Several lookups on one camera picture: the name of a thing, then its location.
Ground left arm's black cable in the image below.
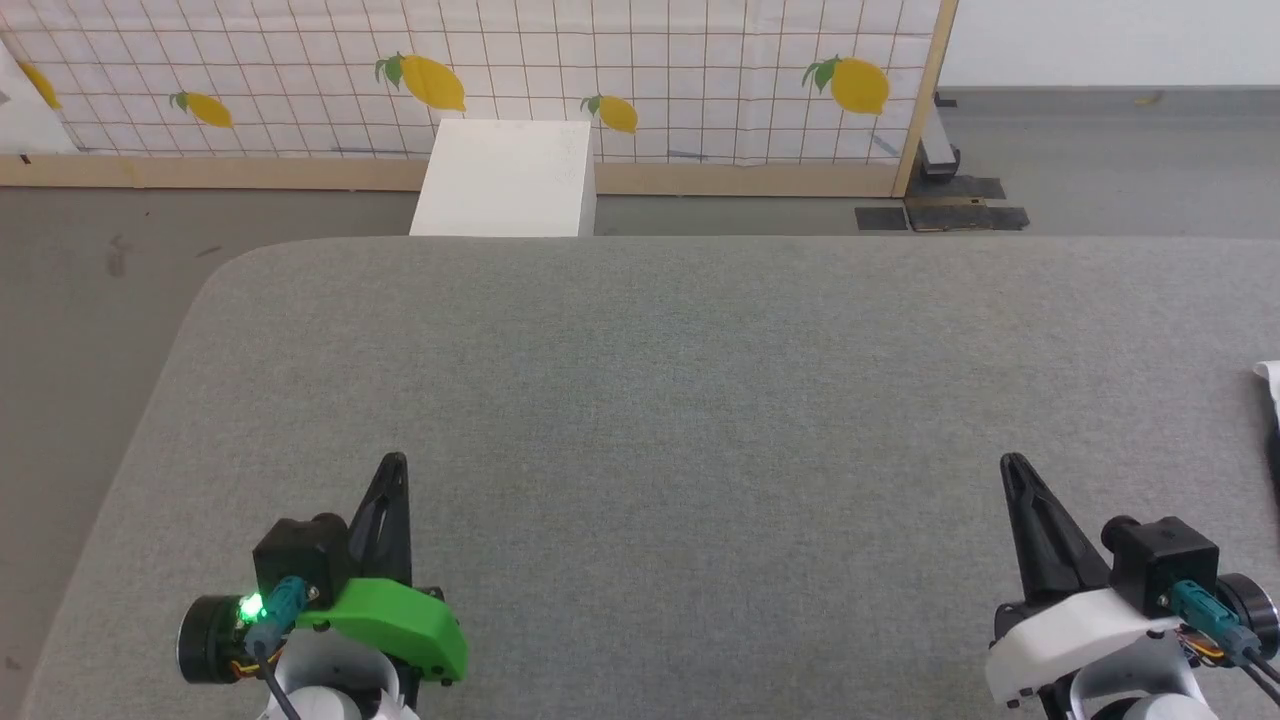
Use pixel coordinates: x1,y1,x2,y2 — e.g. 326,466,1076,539
238,575,309,720

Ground long black floor tape patch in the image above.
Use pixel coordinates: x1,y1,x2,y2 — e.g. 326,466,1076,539
854,202,1032,234

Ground white box stand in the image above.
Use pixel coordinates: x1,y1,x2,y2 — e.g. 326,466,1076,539
407,118,599,239

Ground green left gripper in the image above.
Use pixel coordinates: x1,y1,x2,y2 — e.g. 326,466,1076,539
293,452,470,693

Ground grey fabric covered work surface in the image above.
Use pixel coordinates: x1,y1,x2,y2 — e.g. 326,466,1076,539
18,234,1280,720

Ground short black floor tape patch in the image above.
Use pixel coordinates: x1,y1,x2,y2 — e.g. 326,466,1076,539
904,174,1007,202

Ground grey metal partition foot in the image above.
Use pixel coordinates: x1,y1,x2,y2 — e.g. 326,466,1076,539
919,91,964,180

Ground right arm's black cable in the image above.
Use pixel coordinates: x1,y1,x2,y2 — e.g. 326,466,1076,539
1163,580,1280,703

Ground white panel grey geometric shapes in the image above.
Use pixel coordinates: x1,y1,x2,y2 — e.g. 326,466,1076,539
0,45,79,158

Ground lemon print partition wooden frame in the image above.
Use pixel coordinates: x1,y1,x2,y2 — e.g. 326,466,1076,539
0,0,962,198

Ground arm's black cable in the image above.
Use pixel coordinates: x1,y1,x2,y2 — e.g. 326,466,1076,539
1163,580,1280,703
238,575,309,720

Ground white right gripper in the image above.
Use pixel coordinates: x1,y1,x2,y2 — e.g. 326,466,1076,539
984,452,1183,707

